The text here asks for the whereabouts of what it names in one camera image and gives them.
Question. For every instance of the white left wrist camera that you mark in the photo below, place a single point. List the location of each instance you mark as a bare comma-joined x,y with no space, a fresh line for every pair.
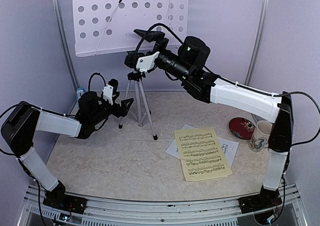
110,93

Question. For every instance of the left aluminium frame post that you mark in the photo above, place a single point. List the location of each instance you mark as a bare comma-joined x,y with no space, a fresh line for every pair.
64,43

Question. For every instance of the right aluminium frame post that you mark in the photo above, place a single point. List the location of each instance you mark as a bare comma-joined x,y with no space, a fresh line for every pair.
258,41

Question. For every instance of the aluminium frame post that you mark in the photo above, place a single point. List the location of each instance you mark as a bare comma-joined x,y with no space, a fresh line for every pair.
64,43
258,41

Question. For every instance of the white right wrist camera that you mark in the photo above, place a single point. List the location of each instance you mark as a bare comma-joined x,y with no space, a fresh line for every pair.
146,63

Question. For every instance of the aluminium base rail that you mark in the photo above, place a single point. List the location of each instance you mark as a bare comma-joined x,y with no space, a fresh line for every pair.
107,211

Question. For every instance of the yellow sheet music page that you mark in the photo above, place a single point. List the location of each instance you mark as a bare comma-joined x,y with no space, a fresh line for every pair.
201,154

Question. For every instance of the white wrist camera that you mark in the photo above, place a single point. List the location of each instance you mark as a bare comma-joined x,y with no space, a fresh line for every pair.
110,93
146,63

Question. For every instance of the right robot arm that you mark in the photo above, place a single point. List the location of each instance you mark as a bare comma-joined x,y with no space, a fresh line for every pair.
188,67

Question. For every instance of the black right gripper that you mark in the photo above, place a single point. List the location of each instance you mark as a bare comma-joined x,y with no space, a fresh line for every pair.
149,35

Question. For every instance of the blue and white box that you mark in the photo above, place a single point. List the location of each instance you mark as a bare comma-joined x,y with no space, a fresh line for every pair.
79,92

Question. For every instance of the red floral saucer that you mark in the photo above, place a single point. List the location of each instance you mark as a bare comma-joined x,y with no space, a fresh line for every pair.
241,128

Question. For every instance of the white perforated music stand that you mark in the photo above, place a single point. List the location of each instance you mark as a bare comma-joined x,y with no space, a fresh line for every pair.
103,27

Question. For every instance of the white patterned mug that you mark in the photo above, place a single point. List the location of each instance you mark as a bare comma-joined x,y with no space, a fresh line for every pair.
260,136

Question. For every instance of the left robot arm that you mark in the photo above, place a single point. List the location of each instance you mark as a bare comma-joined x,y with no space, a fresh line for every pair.
26,120

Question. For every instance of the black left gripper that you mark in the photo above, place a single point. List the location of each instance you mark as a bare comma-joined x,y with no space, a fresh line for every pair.
124,109

